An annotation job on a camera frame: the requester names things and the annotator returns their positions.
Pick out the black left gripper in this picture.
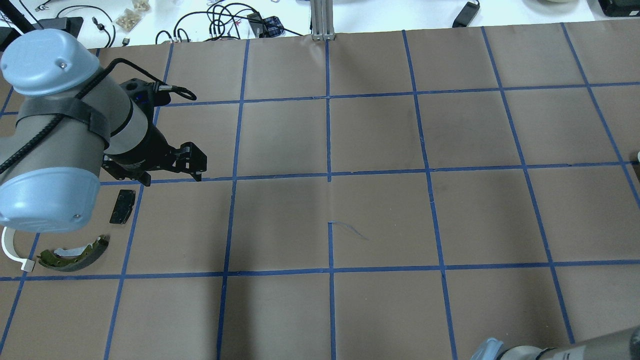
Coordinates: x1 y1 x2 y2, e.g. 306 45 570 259
102 127 208 187

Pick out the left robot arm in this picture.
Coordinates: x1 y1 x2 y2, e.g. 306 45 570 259
0 29 208 233

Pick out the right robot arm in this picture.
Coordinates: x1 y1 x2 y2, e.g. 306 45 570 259
471 326 640 360

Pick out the black brake pad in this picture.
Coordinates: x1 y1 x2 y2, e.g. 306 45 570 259
109 189 137 224

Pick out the olive brake shoe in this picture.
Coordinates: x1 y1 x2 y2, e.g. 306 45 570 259
37 234 110 272

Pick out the white curved plastic part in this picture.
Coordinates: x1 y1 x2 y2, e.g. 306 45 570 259
1 227 35 272

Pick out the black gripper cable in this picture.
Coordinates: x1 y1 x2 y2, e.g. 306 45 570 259
0 58 198 173

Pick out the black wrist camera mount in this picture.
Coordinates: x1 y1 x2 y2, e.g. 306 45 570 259
119 78 171 109

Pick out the aluminium frame post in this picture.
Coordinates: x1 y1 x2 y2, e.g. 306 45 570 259
309 0 336 41

